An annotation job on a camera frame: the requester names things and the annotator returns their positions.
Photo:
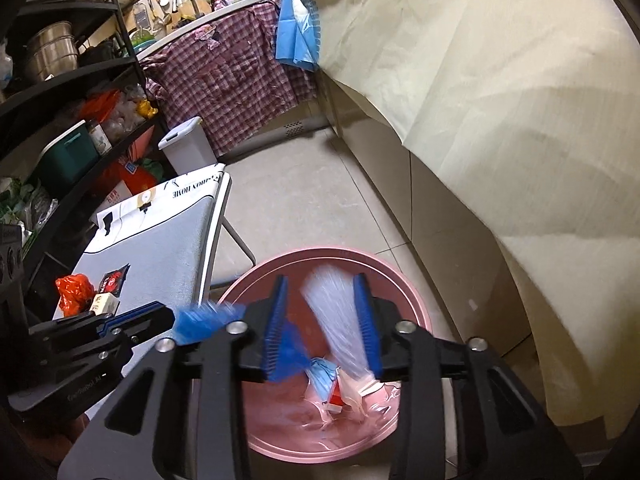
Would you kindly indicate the white kitchen countertop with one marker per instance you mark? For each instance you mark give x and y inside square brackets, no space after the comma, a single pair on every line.
[172,34]

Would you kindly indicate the blue patterned cloth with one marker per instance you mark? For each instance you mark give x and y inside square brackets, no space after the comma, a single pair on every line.
[295,35]

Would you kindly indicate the stainless steel pot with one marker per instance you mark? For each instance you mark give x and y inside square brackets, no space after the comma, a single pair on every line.
[50,52]

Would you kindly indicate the pink trash bin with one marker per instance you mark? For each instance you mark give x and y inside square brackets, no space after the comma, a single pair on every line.
[280,425]

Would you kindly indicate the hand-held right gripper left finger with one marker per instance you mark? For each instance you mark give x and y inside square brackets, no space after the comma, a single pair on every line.
[277,330]

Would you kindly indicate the blue face mask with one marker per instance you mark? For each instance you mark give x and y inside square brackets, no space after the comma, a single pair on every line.
[322,375]

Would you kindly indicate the labelled jar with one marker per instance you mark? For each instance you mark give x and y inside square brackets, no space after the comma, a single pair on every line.
[101,137]

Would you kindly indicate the yellow toy figure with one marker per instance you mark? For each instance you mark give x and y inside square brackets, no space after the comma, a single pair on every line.
[147,109]

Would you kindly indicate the red plastic bag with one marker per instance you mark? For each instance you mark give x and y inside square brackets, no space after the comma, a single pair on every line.
[75,292]

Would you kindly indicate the blue plastic bag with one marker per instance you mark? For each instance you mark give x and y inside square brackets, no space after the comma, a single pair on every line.
[200,322]

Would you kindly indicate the red and white wrapper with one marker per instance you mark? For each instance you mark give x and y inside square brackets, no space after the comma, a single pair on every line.
[340,395]

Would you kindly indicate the green storage box white lid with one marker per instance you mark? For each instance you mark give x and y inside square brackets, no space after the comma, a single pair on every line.
[70,157]

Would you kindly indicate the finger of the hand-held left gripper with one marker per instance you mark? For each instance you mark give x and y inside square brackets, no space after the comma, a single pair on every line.
[75,325]
[145,322]

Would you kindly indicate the small cream box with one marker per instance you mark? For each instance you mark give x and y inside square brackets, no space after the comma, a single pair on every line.
[106,304]

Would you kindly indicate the grey covered ironing board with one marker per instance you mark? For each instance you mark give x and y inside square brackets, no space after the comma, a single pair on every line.
[150,240]

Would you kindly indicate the orange plastic bag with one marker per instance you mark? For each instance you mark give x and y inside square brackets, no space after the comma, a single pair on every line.
[100,105]

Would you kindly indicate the black red snack packet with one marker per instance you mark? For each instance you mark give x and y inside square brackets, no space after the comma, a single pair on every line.
[114,281]

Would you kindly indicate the red plaid shirt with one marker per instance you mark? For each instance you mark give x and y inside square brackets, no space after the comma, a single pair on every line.
[230,75]

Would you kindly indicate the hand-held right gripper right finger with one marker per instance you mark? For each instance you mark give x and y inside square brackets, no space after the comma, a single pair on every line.
[365,325]

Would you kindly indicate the black metal shelf rack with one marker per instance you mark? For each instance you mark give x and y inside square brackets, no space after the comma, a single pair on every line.
[75,77]

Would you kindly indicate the green white food packets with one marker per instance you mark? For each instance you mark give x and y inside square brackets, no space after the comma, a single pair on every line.
[30,205]

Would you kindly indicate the white lidded bin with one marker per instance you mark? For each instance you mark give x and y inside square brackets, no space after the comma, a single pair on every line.
[187,147]

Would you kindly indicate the red printed bag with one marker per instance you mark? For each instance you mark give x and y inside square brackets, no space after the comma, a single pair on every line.
[130,177]

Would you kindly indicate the torn white paper bag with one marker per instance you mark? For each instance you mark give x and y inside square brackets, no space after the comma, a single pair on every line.
[370,390]

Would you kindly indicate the cream cloth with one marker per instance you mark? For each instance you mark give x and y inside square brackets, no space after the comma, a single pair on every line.
[475,110]

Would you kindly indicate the white foam wrap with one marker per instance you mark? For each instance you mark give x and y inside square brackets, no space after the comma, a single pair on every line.
[332,320]

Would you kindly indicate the pink doll figure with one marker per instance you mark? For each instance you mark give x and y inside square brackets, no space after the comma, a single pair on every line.
[218,3]

